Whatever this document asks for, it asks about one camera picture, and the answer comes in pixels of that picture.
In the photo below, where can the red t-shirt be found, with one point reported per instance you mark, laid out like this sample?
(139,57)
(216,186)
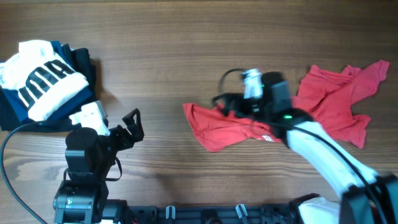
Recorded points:
(327,96)

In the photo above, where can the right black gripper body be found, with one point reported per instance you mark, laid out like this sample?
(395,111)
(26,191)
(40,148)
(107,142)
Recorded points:
(249,107)

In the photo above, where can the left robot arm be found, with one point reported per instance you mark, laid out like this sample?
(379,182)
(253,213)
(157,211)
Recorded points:
(82,196)

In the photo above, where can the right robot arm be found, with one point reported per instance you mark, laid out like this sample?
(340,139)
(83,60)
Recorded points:
(365,196)

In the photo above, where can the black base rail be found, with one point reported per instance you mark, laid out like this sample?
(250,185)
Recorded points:
(278,213)

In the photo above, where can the blue folded garment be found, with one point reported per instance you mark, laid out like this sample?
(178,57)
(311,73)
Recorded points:
(46,80)

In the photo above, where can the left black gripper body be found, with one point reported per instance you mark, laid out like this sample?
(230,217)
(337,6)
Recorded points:
(120,140)

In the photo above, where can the black folded garment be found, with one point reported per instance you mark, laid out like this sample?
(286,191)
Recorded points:
(13,113)

